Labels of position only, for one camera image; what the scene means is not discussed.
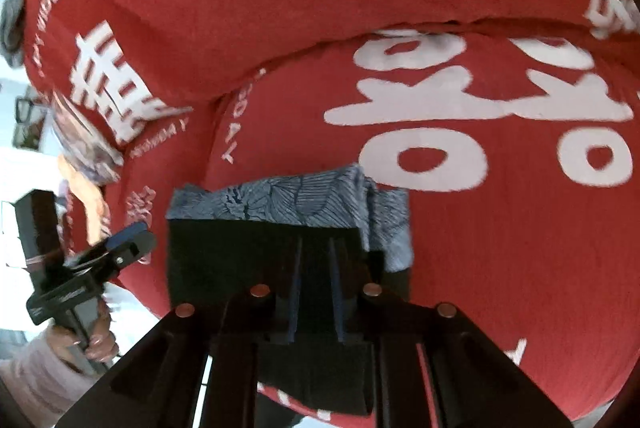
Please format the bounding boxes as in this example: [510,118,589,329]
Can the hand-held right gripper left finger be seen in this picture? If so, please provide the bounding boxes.
[54,238,303,428]

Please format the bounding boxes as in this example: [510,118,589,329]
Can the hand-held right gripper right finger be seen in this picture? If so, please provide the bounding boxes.
[329,238,576,428]

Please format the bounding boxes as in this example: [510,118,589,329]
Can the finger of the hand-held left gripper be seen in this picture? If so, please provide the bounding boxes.
[94,230,157,281]
[75,222,149,266]

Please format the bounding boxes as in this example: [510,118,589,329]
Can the black pants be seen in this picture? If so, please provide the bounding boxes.
[165,164,416,416]

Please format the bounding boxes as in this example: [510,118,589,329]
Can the person's left forearm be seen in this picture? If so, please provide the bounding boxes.
[0,335,101,428]

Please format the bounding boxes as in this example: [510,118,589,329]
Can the person's left hand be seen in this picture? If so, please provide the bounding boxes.
[47,300,122,364]

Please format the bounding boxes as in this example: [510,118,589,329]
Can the illustrated pillow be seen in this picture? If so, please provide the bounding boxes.
[50,98,123,186]

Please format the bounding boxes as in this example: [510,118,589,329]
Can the red printed blanket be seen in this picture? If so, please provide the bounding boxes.
[100,28,640,424]

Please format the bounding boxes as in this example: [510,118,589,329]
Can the dark frame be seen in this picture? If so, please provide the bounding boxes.
[12,95,48,151]

